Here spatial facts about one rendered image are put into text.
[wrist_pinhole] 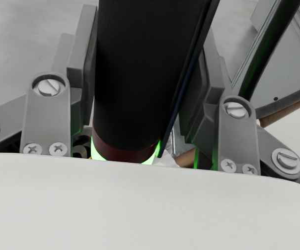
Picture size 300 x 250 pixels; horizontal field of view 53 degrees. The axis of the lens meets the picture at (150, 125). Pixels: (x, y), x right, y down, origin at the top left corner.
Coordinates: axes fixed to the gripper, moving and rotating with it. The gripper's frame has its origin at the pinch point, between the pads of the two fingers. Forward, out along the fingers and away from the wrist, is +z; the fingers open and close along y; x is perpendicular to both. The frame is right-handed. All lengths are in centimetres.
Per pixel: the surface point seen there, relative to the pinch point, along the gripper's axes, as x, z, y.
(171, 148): -32.5, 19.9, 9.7
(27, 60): -148, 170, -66
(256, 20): -138, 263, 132
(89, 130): -21.7, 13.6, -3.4
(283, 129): -28.1, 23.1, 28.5
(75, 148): -24.0, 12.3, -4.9
